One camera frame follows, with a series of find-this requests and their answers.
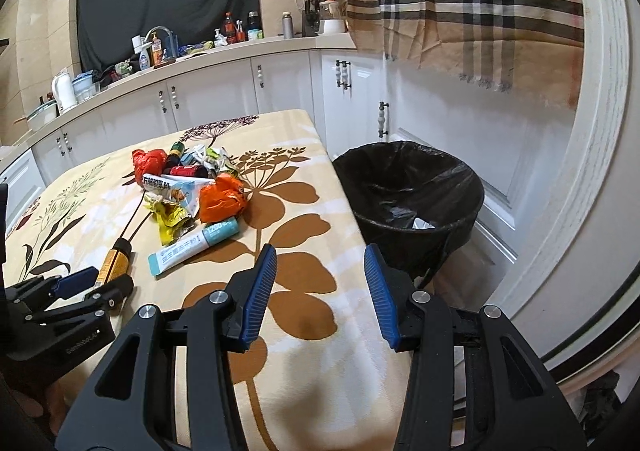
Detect white blender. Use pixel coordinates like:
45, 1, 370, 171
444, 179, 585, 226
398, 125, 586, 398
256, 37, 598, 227
318, 0, 347, 34

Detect plaid beige cloth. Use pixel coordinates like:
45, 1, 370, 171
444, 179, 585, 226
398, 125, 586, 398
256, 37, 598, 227
346, 0, 586, 109

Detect red plastic bag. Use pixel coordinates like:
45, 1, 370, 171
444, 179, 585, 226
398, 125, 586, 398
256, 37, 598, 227
132, 148, 168, 184

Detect white door frame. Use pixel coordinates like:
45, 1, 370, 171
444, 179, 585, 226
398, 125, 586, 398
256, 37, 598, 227
500, 0, 640, 382

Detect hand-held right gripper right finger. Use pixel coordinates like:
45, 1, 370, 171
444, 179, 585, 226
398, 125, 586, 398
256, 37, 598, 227
363, 243, 586, 451

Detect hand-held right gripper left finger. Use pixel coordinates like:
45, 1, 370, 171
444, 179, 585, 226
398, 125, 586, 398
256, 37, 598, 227
55, 243, 278, 451

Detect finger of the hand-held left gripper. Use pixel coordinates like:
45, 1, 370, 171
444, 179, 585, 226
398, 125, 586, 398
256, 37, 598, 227
27, 275, 135, 327
9, 267, 99, 315

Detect floral tablecloth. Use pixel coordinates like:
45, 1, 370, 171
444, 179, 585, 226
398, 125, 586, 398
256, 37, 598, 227
0, 108, 416, 451

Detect yellow black tube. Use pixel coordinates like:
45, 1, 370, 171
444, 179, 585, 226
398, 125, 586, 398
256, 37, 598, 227
95, 237, 134, 289

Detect white thermos jug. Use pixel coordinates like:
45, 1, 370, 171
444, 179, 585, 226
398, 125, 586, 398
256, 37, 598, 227
51, 72, 78, 113

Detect white pot with lid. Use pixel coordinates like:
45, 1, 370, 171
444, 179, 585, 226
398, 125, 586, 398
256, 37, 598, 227
25, 98, 60, 132

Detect white printed snack packet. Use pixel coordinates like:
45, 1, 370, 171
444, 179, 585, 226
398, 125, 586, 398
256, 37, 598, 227
141, 174, 203, 214

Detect trash bin with black bag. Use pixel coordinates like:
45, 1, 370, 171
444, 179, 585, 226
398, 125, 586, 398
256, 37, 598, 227
331, 141, 486, 282

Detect chrome faucet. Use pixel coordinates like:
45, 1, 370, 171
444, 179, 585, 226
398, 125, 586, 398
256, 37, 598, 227
145, 25, 178, 59

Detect white teal toothpaste tube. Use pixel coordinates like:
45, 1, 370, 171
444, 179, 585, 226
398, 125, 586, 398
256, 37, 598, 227
148, 217, 240, 277

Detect green white wrapper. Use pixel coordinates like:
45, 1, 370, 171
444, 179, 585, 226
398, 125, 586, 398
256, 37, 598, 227
200, 145, 242, 179

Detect red black tube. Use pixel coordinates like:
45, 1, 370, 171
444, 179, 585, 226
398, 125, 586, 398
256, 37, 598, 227
162, 165, 211, 180

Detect clear plastic container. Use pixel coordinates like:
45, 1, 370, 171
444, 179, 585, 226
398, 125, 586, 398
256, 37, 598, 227
72, 72, 101, 102

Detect orange plastic bag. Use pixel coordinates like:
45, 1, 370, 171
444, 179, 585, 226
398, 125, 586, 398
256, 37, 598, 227
199, 174, 248, 223

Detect white kitchen cabinets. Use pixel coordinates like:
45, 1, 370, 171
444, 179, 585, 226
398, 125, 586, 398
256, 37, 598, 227
0, 31, 521, 262

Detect yellow wrapper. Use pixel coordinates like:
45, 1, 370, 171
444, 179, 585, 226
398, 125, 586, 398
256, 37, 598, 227
145, 196, 196, 247

